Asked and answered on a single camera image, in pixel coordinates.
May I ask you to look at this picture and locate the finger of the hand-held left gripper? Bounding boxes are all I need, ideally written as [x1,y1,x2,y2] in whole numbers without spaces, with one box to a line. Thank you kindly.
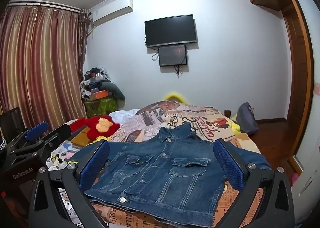
[7,121,49,149]
[11,124,72,159]

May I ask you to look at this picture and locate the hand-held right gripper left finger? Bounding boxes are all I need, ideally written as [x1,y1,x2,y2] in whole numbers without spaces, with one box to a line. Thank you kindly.
[28,140,111,228]

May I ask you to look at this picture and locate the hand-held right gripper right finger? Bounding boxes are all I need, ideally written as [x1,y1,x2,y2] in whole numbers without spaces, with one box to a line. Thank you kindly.
[212,139,295,228]

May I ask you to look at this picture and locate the blue denim jeans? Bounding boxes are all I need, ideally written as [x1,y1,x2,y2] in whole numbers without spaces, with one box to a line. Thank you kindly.
[66,122,273,223]

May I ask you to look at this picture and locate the brown cardboard box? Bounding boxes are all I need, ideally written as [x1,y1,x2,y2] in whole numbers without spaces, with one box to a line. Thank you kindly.
[71,126,91,148]

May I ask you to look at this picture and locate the black chair back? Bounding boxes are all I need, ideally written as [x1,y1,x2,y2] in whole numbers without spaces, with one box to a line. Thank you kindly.
[0,107,26,144]

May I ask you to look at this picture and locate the red plush toy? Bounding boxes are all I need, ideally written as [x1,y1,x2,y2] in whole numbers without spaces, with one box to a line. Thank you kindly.
[70,115,121,142]

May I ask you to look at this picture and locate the cartoon print sheet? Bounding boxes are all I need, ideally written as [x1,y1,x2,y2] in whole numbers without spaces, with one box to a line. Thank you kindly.
[47,143,87,228]

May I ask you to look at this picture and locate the green patterned cloth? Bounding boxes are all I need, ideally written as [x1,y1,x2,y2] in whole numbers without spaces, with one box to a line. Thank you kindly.
[84,97,118,118]

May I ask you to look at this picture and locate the grey backpack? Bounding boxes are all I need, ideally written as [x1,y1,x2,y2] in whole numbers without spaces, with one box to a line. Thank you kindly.
[236,102,259,135]

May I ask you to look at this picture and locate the orange box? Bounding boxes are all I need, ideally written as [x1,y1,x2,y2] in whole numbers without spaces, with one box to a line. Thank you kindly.
[87,90,110,100]

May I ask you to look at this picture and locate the white cloth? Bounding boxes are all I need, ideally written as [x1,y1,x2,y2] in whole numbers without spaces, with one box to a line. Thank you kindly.
[110,109,140,124]

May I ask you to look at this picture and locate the pile of clutter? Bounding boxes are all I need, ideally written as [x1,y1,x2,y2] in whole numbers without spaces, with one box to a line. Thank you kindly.
[80,66,113,99]

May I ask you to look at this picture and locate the newspaper print blanket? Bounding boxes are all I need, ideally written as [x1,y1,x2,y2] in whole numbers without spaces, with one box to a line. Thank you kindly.
[50,101,265,228]

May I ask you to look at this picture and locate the striped red curtain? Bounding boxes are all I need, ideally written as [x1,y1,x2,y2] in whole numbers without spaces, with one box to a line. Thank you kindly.
[0,6,88,131]

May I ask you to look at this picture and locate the white door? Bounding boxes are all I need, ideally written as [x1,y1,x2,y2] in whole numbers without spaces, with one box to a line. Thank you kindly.
[285,0,320,210]

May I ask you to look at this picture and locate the white air conditioner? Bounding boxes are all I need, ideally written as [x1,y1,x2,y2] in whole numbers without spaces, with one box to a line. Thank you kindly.
[89,0,134,25]

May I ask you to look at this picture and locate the small black wall monitor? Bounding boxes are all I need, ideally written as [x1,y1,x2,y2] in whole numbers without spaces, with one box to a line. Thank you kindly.
[158,45,188,67]

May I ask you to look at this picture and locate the curtain rail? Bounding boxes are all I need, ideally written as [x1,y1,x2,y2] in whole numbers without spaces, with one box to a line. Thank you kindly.
[7,0,82,12]

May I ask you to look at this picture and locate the wooden door frame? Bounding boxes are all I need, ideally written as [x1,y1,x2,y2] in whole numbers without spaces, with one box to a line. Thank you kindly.
[276,0,315,176]

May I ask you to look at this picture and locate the large black wall television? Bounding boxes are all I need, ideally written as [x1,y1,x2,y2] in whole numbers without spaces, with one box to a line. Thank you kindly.
[144,14,198,48]

